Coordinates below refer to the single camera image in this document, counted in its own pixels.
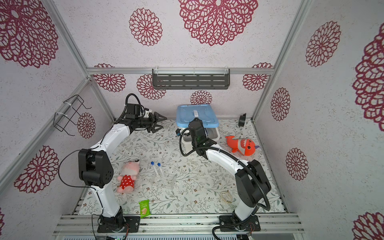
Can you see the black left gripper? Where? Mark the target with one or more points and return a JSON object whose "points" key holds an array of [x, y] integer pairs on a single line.
{"points": [[158, 118]]}

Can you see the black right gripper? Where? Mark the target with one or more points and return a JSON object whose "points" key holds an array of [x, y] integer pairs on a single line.
{"points": [[194, 122]]}

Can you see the blue plastic bin lid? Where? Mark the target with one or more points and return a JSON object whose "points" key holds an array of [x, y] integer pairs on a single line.
{"points": [[187, 113]]}

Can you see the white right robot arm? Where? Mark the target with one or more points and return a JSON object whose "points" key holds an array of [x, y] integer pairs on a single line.
{"points": [[251, 180]]}

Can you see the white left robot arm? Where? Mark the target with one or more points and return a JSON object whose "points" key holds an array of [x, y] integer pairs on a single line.
{"points": [[96, 170]]}

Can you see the pink frog plush toy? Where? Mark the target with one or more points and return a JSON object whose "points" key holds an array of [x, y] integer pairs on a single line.
{"points": [[128, 177]]}

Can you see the green snack packet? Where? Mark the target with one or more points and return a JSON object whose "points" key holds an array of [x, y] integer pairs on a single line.
{"points": [[144, 208]]}

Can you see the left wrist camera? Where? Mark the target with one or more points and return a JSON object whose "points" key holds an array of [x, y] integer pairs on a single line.
{"points": [[134, 111]]}

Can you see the grey wall shelf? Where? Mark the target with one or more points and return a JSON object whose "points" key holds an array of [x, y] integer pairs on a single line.
{"points": [[191, 79]]}

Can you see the black wire wall rack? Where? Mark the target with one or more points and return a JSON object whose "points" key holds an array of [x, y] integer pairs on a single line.
{"points": [[65, 117]]}

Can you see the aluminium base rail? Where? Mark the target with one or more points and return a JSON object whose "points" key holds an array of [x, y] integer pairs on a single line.
{"points": [[178, 227]]}

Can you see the aluminium frame post right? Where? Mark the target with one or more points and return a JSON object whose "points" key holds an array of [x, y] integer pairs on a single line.
{"points": [[293, 32]]}

